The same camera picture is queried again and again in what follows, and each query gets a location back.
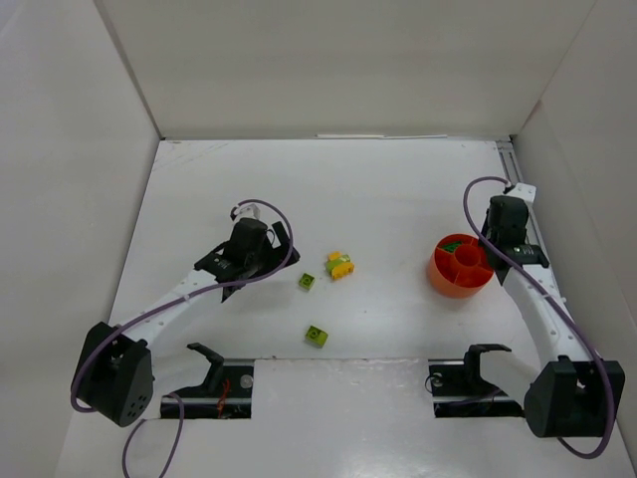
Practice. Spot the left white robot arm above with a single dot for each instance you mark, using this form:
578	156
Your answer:
114	376

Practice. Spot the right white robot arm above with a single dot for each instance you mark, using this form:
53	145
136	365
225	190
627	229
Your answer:
572	393

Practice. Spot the dark green lego plate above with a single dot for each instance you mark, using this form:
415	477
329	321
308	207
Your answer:
451	247

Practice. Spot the lime green long lego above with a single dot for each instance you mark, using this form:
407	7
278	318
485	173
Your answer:
335	259

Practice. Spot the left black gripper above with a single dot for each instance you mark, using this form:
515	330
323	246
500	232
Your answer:
266	269

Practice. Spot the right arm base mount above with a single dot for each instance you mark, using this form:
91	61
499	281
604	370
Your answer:
458	390

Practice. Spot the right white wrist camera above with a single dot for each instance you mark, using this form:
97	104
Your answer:
522	191

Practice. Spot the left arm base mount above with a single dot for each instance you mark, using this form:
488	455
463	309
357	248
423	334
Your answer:
200	384

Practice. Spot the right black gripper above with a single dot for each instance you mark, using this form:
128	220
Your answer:
501	269

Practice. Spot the aluminium rail on right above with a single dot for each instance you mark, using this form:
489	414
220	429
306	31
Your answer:
543	278

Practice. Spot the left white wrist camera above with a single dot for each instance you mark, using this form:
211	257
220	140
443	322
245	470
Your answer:
248	210

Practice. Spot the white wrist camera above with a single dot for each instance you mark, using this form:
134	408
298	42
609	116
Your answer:
248	210
522	191

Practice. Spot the orange round divided container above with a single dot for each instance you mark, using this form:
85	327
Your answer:
462	274

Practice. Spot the lime green square lego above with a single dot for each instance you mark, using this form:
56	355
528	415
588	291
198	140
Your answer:
307	281

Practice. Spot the lime green lego near front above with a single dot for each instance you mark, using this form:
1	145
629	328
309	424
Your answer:
316	337

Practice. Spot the yellow curved lego piece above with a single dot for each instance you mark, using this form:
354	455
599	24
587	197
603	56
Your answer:
342	271

